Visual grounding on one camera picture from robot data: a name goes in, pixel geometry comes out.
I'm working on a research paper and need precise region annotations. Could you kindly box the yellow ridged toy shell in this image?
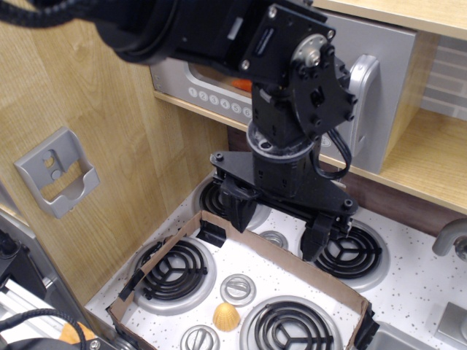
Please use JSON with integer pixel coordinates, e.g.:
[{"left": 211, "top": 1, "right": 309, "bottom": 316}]
[{"left": 212, "top": 303, "right": 241, "bottom": 332}]

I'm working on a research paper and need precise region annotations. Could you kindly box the grey toy microwave door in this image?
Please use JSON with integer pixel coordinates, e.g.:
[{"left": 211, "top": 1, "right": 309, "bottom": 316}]
[{"left": 150, "top": 12, "right": 417, "bottom": 173}]

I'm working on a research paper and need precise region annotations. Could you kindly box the front grey stove knob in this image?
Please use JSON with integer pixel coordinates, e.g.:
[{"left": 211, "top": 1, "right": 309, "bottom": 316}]
[{"left": 180, "top": 324, "right": 220, "bottom": 350}]

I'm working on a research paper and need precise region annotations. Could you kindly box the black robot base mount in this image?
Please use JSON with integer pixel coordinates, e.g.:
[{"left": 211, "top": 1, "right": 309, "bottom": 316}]
[{"left": 1, "top": 230, "right": 47, "bottom": 300}]

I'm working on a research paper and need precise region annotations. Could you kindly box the back left black burner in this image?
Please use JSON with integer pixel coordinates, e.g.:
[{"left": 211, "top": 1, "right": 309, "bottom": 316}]
[{"left": 198, "top": 182, "right": 228, "bottom": 219}]

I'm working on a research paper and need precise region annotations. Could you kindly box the black burner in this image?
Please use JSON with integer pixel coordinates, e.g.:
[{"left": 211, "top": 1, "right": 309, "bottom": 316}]
[
  {"left": 252, "top": 301, "right": 338, "bottom": 349},
  {"left": 142, "top": 241, "right": 209, "bottom": 301},
  {"left": 313, "top": 225, "right": 383, "bottom": 280},
  {"left": 198, "top": 182, "right": 228, "bottom": 219}
]

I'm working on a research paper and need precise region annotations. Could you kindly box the grey toy sink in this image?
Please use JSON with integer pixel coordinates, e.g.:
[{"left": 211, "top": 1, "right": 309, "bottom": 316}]
[{"left": 367, "top": 302, "right": 466, "bottom": 349}]

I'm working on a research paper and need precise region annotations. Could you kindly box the brown cardboard fence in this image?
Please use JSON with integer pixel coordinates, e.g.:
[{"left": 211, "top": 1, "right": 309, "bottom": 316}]
[{"left": 107, "top": 211, "right": 379, "bottom": 349}]

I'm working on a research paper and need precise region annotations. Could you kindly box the middle small grey knob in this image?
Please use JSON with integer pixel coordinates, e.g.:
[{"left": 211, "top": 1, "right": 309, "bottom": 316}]
[{"left": 260, "top": 230, "right": 288, "bottom": 249}]

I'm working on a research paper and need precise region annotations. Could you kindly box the grey wall phone holder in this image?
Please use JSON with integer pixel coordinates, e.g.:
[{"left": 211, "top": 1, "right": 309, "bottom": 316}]
[{"left": 14, "top": 127, "right": 100, "bottom": 219}]

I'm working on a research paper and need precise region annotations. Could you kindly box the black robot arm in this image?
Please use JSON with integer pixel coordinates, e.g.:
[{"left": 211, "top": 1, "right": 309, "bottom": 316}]
[{"left": 1, "top": 1, "right": 358, "bottom": 262}]

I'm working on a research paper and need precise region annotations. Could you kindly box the orange toy at bottom left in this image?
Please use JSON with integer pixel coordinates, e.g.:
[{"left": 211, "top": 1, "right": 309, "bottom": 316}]
[{"left": 58, "top": 322, "right": 96, "bottom": 344}]

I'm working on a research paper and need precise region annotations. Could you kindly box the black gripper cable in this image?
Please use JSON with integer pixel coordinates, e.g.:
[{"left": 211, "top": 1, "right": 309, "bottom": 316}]
[{"left": 312, "top": 128, "right": 353, "bottom": 180}]

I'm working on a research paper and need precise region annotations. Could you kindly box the front left black burner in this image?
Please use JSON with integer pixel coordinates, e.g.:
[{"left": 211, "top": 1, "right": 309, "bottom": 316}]
[{"left": 142, "top": 241, "right": 209, "bottom": 301}]

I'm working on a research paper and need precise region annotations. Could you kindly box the grey toy faucet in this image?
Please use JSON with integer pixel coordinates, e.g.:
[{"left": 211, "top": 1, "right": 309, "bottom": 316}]
[{"left": 432, "top": 218, "right": 466, "bottom": 262}]

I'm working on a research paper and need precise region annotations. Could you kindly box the centre grey stove knob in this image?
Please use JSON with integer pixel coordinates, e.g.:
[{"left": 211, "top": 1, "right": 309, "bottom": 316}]
[{"left": 220, "top": 273, "right": 257, "bottom": 307}]

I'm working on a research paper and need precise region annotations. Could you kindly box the black braided cable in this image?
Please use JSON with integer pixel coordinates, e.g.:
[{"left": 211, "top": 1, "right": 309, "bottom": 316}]
[{"left": 0, "top": 308, "right": 89, "bottom": 350}]

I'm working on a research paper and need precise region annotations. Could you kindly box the silver microwave door handle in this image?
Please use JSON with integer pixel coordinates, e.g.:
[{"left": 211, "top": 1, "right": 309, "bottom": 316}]
[{"left": 345, "top": 55, "right": 379, "bottom": 158}]

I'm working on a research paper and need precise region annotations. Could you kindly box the back right black burner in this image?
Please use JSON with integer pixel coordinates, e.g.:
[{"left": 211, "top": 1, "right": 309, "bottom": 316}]
[{"left": 313, "top": 225, "right": 383, "bottom": 280}]

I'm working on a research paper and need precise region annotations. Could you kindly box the grey stove knob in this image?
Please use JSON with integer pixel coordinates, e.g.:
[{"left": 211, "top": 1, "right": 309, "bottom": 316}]
[
  {"left": 180, "top": 324, "right": 220, "bottom": 350},
  {"left": 220, "top": 273, "right": 257, "bottom": 307}
]

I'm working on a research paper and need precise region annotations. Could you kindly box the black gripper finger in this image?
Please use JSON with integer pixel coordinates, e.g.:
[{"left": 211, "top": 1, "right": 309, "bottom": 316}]
[
  {"left": 220, "top": 177, "right": 260, "bottom": 233},
  {"left": 300, "top": 214, "right": 351, "bottom": 261}
]

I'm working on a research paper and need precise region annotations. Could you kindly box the orange toy carrot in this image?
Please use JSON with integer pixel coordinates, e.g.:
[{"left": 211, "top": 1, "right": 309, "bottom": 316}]
[{"left": 231, "top": 79, "right": 252, "bottom": 93}]

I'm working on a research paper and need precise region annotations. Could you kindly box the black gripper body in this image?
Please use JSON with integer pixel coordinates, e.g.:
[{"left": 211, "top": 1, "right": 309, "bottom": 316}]
[{"left": 210, "top": 127, "right": 358, "bottom": 223}]

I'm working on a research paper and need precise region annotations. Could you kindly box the front right black burner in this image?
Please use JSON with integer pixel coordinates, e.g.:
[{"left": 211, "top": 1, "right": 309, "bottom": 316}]
[{"left": 252, "top": 301, "right": 338, "bottom": 349}]

